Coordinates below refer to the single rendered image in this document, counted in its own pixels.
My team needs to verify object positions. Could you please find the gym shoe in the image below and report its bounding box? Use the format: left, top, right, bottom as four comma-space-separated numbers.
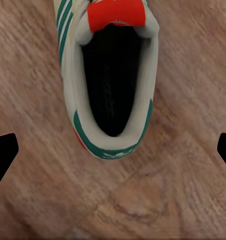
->
53, 0, 160, 160

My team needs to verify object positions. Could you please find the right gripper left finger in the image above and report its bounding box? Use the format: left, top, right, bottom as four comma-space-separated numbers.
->
0, 133, 19, 182

